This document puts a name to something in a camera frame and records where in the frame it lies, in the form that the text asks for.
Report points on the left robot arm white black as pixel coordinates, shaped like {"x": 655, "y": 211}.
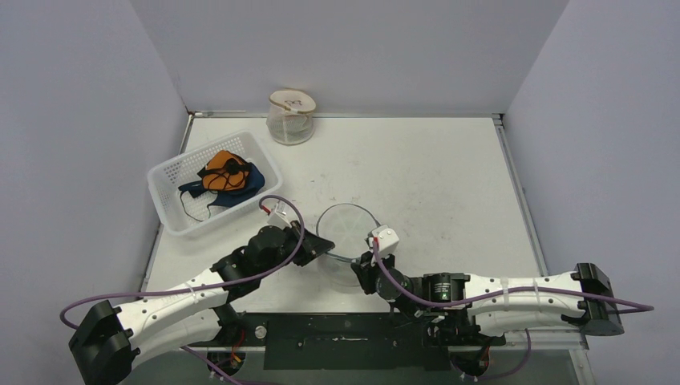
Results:
{"x": 113, "y": 340}

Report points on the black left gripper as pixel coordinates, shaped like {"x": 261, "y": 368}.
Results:
{"x": 314, "y": 246}

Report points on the white perforated plastic basket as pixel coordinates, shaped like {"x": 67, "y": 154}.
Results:
{"x": 183, "y": 215}

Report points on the aluminium front frame rail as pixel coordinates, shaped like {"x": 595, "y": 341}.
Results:
{"x": 150, "y": 330}

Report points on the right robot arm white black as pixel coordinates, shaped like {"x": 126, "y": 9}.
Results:
{"x": 464, "y": 306}

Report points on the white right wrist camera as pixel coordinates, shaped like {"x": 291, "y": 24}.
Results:
{"x": 383, "y": 241}

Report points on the white mesh bag beige trim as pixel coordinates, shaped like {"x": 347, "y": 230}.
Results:
{"x": 290, "y": 117}

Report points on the navy blue bra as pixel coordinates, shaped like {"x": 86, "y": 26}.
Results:
{"x": 220, "y": 187}

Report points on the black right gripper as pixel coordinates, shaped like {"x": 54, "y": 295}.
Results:
{"x": 363, "y": 270}

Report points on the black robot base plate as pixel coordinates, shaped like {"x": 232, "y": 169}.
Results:
{"x": 350, "y": 341}

